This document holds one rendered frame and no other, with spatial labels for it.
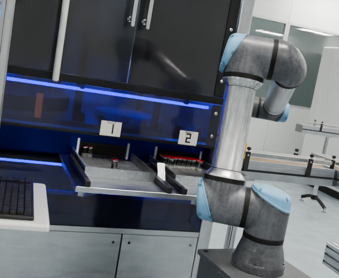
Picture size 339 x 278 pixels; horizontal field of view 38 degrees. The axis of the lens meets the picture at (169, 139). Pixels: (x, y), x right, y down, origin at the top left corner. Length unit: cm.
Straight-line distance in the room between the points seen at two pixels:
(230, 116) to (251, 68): 14
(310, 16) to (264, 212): 665
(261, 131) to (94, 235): 572
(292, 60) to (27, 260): 131
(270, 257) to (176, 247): 90
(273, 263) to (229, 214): 18
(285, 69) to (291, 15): 633
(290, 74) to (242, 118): 18
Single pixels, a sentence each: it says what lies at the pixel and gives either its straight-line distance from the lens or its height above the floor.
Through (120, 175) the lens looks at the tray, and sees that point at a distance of 179.
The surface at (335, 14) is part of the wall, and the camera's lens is 817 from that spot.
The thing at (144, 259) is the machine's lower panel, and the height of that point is 47.
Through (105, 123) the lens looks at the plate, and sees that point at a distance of 201.
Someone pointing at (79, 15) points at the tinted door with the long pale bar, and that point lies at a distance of 198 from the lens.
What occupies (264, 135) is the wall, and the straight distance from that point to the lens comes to 768.
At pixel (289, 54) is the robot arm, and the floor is 139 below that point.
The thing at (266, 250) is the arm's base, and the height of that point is 86.
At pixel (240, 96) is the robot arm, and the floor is 126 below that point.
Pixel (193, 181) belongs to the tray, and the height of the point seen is 90.
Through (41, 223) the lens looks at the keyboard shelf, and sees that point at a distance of 149.
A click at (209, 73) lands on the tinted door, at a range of 213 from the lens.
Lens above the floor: 130
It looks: 8 degrees down
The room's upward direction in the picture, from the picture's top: 10 degrees clockwise
